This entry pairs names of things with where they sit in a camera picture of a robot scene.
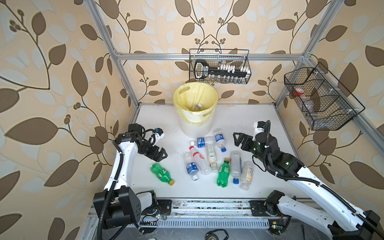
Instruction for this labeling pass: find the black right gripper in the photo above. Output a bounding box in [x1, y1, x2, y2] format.
[234, 131, 270, 167]

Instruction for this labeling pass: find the green soda bottle yellow cap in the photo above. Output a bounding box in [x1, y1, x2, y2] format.
[150, 163, 175, 186]

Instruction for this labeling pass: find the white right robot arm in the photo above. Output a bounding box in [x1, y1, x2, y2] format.
[233, 133, 384, 240]

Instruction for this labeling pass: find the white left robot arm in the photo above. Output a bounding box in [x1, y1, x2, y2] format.
[93, 124, 168, 240]

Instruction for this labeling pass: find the white bin yellow bag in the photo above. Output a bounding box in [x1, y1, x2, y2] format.
[173, 82, 219, 138]

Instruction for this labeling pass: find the small bottle blue cap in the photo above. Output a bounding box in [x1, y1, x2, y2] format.
[214, 128, 227, 153]

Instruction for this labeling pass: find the clear bottle blue cap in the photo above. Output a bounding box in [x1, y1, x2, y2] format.
[230, 151, 242, 185]

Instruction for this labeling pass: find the small bottle blue label lying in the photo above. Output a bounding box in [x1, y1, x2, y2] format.
[191, 137, 216, 148]

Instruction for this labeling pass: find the clear bottle green white label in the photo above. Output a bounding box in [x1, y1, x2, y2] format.
[206, 142, 219, 173]

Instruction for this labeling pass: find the clear bottle yellow label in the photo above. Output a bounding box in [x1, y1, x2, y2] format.
[240, 161, 254, 191]

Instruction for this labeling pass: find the clear bottle blue label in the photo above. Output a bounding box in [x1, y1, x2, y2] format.
[183, 152, 199, 181]

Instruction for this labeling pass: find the green soda bottle upright-lying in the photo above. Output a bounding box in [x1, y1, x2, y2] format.
[217, 158, 230, 188]

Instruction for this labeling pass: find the clear bottle red cap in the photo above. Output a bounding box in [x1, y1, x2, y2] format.
[190, 146, 212, 175]

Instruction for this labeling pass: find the black round object bottom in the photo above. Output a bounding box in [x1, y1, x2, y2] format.
[205, 229, 230, 240]

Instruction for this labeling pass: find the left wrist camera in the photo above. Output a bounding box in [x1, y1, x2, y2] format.
[150, 128, 165, 145]

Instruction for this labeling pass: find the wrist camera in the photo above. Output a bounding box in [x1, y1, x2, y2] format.
[150, 128, 165, 145]
[253, 121, 266, 142]

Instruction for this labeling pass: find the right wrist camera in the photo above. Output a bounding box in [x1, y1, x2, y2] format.
[253, 121, 266, 142]

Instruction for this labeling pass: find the black wire basket back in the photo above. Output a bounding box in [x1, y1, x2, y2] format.
[189, 48, 252, 85]

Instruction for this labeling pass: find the black wire basket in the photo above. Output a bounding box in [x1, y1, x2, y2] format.
[284, 62, 366, 131]
[189, 48, 252, 85]

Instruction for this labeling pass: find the black wire basket right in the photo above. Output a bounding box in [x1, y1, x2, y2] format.
[284, 62, 366, 131]

